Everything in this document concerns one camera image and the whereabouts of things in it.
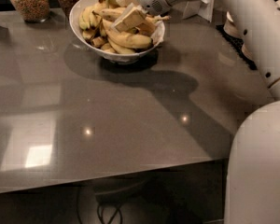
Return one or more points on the long top yellow banana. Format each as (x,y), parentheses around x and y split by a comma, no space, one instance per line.
(148,26)

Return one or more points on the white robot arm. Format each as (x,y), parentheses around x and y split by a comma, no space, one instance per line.
(253,176)

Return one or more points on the curved back yellow banana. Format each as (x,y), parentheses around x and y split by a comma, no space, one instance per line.
(109,3)

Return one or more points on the front large yellow banana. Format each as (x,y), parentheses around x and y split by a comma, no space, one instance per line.
(128,40)

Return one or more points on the bottom front yellow banana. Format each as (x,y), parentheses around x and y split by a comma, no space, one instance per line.
(120,49)

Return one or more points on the left green-yellow banana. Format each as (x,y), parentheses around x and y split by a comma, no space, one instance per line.
(87,18)

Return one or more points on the small left lower banana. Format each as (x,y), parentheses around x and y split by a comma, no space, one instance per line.
(98,41)

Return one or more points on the white ceramic bowl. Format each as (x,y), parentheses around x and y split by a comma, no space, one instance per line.
(85,34)

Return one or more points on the white folded paper sign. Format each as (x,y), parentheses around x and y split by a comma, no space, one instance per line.
(202,8)

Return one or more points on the left glass cereal jar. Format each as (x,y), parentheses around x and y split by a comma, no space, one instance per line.
(32,10)

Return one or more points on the back stack of paper bowls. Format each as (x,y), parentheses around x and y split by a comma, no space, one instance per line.
(229,27)

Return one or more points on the black rubber mat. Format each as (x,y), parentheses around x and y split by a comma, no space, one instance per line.
(236,44)

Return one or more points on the front stack of paper plates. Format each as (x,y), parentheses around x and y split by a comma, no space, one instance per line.
(246,52)

